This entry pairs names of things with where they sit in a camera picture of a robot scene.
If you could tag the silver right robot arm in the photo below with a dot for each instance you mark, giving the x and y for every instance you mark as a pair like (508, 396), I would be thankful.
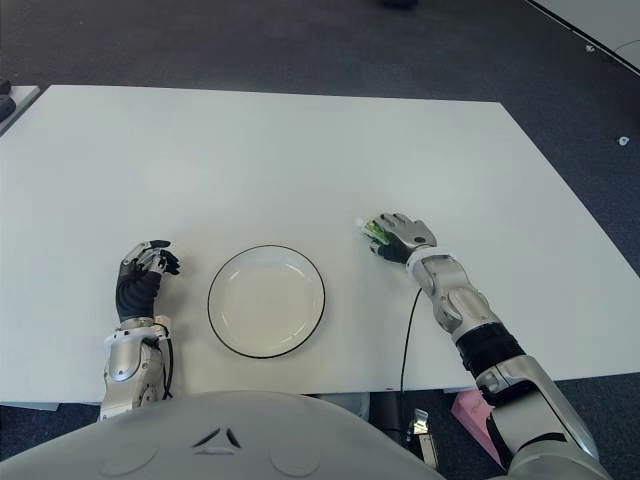
(460, 300)

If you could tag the green white toothpaste tube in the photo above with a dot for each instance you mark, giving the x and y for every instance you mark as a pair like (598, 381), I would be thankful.
(372, 229)

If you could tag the white plate with black rim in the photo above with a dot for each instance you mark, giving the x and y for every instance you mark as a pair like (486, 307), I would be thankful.
(267, 300)

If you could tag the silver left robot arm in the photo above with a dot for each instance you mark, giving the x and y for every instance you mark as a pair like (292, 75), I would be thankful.
(125, 352)

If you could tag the grey robot torso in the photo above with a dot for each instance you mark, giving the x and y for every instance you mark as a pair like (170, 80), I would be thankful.
(225, 440)

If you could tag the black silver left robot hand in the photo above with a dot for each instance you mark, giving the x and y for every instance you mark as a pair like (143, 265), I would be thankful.
(135, 295)

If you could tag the white side table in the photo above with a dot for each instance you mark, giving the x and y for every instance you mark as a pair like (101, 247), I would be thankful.
(20, 102)

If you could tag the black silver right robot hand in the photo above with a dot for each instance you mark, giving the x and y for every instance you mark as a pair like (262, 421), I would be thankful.
(407, 235)

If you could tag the pink cardboard box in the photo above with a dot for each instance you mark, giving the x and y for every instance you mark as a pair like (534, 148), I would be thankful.
(472, 410)

